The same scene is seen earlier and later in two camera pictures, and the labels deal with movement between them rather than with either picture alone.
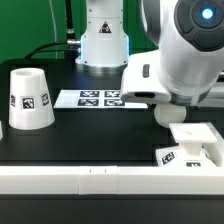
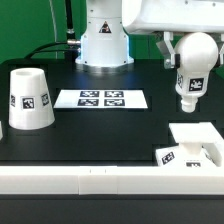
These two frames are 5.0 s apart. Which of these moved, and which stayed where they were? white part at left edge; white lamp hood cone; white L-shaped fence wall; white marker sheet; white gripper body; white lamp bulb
Moved: white gripper body; white lamp bulb
Stayed: white part at left edge; white L-shaped fence wall; white lamp hood cone; white marker sheet
